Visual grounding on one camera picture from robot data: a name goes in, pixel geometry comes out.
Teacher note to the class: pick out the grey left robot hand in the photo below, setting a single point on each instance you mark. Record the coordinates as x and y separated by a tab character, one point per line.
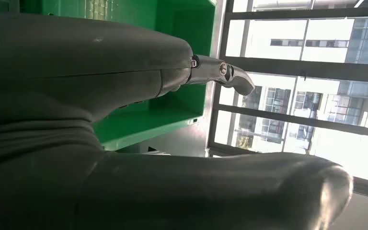
76	54

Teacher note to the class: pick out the ribbed grey left arm sleeve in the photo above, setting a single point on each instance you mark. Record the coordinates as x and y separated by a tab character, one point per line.
28	139

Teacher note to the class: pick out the dark window frame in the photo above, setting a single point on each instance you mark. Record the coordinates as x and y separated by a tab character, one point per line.
298	68

